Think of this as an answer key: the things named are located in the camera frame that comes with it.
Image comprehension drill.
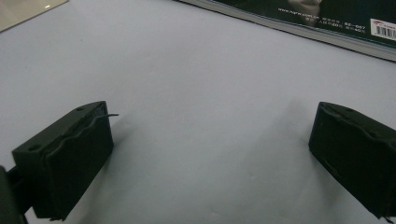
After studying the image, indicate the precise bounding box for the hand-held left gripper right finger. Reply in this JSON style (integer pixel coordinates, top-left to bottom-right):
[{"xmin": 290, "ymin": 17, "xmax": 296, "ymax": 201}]
[{"xmin": 308, "ymin": 101, "xmax": 396, "ymax": 222}]

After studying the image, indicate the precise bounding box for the dark glossy magazine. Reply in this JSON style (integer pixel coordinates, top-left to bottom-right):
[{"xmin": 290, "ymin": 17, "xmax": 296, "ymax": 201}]
[{"xmin": 174, "ymin": 0, "xmax": 396, "ymax": 63}]

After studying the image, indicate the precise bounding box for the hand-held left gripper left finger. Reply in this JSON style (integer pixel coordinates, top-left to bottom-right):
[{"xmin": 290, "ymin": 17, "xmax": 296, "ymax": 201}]
[{"xmin": 11, "ymin": 100, "xmax": 120, "ymax": 222}]

